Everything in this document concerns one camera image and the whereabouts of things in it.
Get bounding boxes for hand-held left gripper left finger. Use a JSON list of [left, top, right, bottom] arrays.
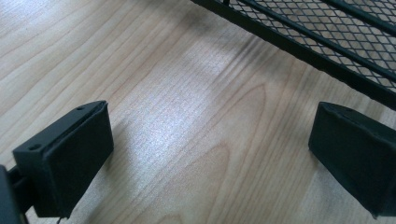
[[12, 100, 115, 219]]

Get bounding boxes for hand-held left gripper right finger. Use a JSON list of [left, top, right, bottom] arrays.
[[307, 101, 396, 218]]

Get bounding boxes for black metal mesh rack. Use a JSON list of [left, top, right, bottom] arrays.
[[190, 0, 396, 111]]

